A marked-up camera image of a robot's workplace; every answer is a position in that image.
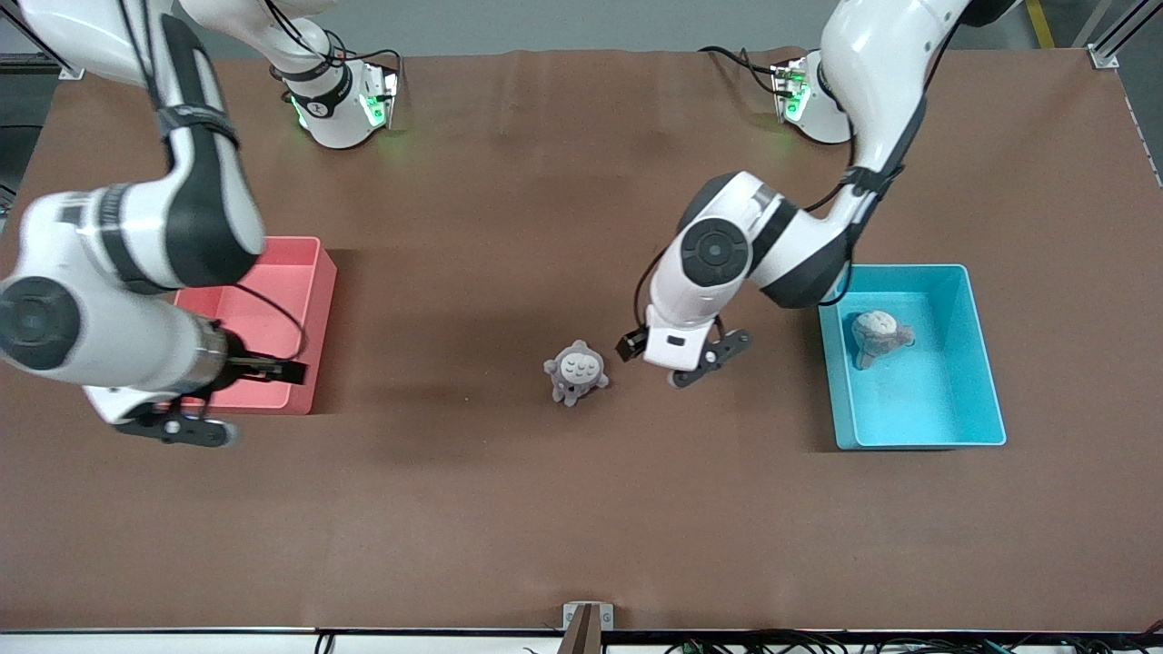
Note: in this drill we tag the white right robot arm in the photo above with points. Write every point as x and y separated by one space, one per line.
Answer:
91 336

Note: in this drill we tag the brown table cover mat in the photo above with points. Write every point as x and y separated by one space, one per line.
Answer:
545 509

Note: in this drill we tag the grey metal mounting bracket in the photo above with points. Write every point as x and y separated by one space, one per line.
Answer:
571 615

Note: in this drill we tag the grey plush toy pale belly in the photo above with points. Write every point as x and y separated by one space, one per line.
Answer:
879 334

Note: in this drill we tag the blue plastic box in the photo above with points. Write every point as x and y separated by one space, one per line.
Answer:
945 400

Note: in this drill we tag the brown camera pole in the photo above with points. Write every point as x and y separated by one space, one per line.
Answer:
583 636

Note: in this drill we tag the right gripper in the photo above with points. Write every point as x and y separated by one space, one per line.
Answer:
238 359

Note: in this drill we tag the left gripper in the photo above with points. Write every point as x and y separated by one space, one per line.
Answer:
630 344

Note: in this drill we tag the pink plastic box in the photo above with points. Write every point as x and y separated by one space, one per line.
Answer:
291 272

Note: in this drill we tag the grey plush toy spotted belly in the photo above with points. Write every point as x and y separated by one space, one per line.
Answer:
579 371

